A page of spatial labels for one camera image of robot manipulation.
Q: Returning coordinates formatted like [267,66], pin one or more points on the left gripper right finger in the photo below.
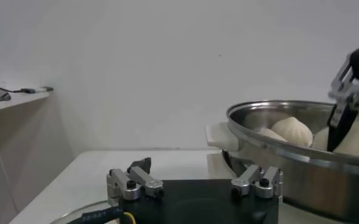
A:
[258,182]

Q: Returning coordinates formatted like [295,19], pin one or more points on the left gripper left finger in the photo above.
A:
[130,182]

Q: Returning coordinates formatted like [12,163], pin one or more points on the glass pot lid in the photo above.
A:
[87,206]

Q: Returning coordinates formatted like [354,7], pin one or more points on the stainless steel steamer basket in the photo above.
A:
[319,182]

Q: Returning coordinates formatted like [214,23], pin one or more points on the white side table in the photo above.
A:
[14,102]

